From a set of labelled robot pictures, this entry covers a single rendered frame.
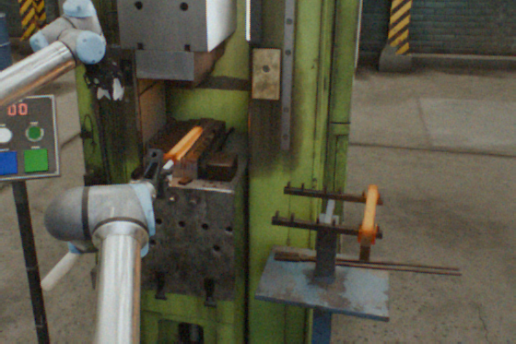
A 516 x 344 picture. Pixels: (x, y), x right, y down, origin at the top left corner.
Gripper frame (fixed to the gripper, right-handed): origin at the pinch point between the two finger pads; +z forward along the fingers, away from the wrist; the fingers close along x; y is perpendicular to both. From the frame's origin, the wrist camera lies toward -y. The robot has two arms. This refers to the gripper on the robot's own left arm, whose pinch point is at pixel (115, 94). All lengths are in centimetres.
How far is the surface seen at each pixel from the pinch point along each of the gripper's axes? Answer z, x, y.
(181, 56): -2.7, 17.8, -16.4
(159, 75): 3.0, 10.2, -13.4
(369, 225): 21, 79, 25
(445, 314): 149, 122, -15
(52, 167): 22.9, -24.5, 13.3
